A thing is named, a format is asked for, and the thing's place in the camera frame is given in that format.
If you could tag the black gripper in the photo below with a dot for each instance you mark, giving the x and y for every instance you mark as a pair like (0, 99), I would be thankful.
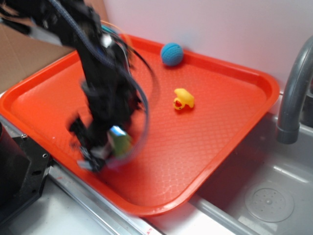
(108, 107)

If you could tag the green plush turtle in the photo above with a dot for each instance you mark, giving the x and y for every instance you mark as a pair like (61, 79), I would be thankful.
(120, 141)

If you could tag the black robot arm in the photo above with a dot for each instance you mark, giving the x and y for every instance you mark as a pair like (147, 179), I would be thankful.
(72, 23)

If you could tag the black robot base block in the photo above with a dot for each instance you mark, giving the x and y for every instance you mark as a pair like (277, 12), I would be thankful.
(23, 169)

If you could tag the yellow rubber duck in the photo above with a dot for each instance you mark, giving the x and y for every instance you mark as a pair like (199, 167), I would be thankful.
(184, 98)

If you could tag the brown cardboard panel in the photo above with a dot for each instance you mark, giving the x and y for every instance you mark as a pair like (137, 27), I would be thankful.
(22, 56)

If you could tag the red plastic tray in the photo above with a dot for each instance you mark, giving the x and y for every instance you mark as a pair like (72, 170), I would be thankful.
(183, 147)

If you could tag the blue textured ball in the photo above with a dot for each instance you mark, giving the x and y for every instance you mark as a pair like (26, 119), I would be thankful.
(171, 54)

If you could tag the grey toy sink basin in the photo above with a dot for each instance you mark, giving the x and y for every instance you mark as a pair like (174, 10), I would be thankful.
(262, 188)

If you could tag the grey toy faucet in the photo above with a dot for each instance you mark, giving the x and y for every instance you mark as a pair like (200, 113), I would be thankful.
(297, 102)

